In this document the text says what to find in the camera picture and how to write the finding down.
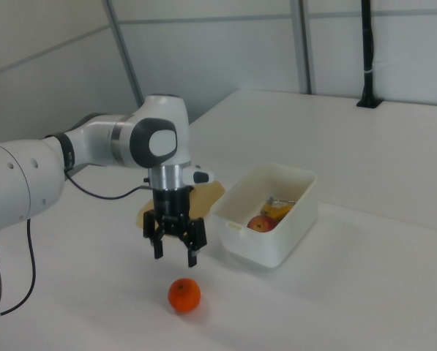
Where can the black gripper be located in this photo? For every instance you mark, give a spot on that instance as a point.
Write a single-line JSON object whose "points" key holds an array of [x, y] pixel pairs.
{"points": [[172, 206]]}

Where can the red apple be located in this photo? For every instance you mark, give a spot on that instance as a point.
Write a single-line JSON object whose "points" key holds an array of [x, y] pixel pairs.
{"points": [[261, 223]]}

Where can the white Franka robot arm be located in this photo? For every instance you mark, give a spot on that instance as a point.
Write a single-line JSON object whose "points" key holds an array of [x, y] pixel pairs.
{"points": [[17, 179]]}

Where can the beige container lid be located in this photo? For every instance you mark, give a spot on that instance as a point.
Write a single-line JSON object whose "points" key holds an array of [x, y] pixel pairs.
{"points": [[208, 194]]}

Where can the orange fruit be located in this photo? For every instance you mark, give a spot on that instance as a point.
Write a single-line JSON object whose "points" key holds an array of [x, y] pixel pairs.
{"points": [[184, 295]]}

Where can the white plastic container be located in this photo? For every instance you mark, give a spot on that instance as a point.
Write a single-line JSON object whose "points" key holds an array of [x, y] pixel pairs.
{"points": [[269, 248]]}

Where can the yellow toy food piece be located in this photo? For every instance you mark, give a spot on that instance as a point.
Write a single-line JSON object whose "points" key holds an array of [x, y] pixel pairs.
{"points": [[275, 210]]}

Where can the black pole with base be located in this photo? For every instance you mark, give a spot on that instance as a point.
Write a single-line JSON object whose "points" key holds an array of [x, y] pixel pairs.
{"points": [[368, 55]]}

